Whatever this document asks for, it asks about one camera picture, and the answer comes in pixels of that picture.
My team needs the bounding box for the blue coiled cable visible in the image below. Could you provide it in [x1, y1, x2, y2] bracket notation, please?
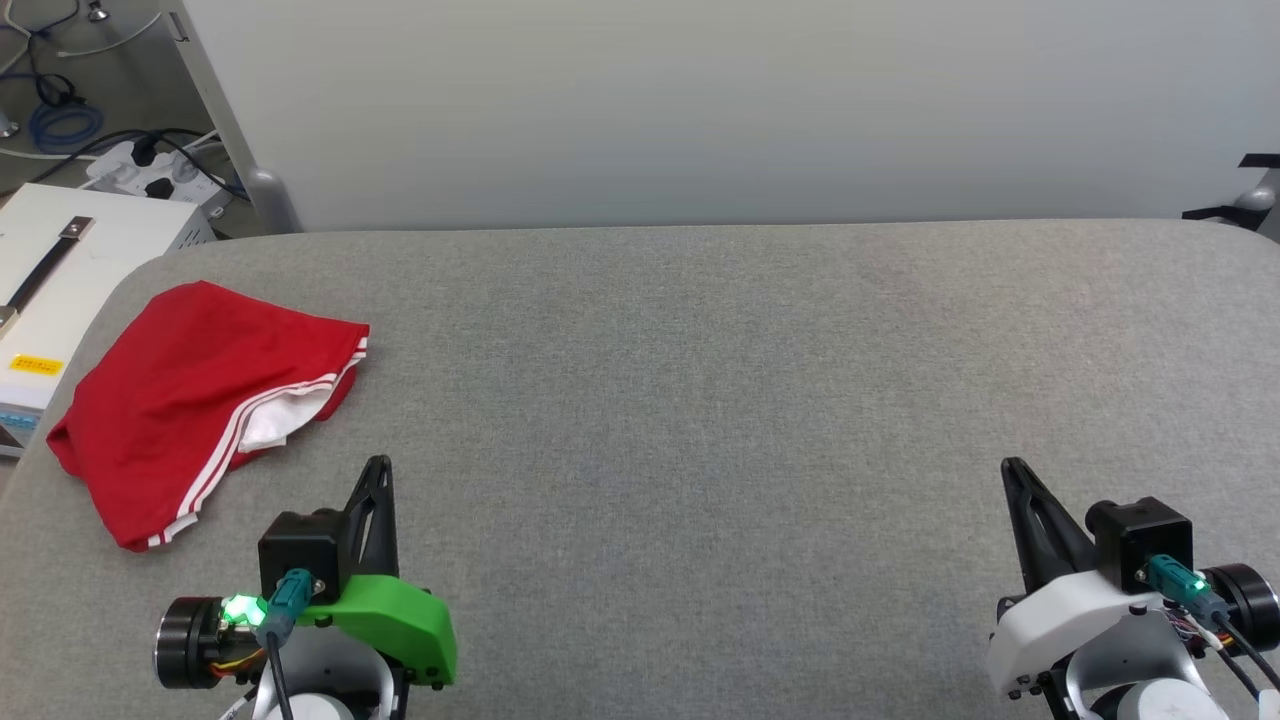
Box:
[28, 100, 104, 153]

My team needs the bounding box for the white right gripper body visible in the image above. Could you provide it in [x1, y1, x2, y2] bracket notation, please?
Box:
[985, 568, 1166, 701]

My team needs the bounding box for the red and white basketball jersey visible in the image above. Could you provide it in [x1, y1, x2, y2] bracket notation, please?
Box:
[45, 281, 371, 553]

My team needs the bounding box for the grey frame post black tape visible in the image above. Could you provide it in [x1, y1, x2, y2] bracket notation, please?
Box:
[1182, 153, 1280, 243]

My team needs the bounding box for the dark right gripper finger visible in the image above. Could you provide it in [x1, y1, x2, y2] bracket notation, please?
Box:
[1002, 458, 1063, 594]
[1014, 458, 1099, 583]

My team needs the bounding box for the right camera cable teal plug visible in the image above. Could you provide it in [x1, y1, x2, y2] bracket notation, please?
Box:
[1143, 555, 1280, 701]

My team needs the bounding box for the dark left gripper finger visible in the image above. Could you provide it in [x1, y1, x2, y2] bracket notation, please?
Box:
[343, 456, 387, 581]
[364, 456, 400, 581]

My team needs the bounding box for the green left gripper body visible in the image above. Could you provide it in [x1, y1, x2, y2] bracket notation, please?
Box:
[295, 572, 459, 691]

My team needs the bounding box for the white equipment box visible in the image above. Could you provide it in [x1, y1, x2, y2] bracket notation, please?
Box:
[0, 183, 216, 459]

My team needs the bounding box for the black power plug cable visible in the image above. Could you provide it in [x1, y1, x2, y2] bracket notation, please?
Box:
[28, 128, 246, 201]

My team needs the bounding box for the white power strip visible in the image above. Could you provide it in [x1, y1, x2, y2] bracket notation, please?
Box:
[85, 138, 229, 216]

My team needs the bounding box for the grey metal frame post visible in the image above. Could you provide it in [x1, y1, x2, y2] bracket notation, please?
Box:
[165, 0, 301, 236]

